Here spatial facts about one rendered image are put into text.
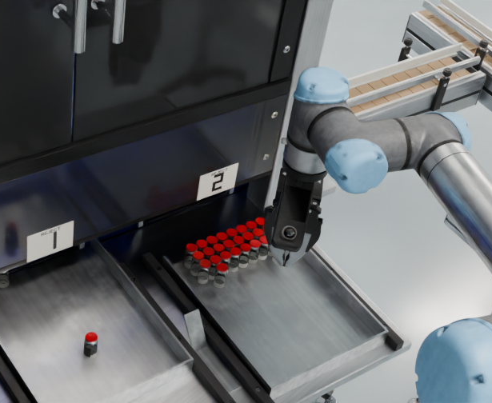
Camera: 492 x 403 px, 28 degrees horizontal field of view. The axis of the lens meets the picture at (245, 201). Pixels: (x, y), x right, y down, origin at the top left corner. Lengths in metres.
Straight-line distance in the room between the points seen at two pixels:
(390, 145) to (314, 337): 0.52
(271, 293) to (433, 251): 1.57
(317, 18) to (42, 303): 0.69
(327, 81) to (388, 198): 2.10
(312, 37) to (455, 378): 0.82
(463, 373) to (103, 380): 0.75
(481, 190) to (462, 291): 1.94
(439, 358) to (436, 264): 2.19
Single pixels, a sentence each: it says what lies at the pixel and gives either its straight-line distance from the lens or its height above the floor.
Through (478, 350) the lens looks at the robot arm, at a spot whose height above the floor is 1.43.
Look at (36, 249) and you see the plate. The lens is 1.70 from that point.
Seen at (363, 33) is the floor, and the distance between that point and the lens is 4.35.
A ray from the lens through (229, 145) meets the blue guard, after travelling 1.80.
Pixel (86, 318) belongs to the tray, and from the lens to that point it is 1.77.
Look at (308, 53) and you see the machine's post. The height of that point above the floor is 1.26.
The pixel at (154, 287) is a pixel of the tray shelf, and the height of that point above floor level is 0.88.
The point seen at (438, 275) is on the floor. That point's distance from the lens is 3.29.
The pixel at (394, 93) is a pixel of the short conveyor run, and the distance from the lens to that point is 2.34.
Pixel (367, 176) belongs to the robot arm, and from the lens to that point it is 1.37.
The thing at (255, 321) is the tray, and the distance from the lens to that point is 1.80.
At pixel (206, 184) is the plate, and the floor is 1.02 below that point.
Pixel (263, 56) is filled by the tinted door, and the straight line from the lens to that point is 1.73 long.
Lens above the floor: 2.22
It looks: 41 degrees down
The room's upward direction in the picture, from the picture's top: 11 degrees clockwise
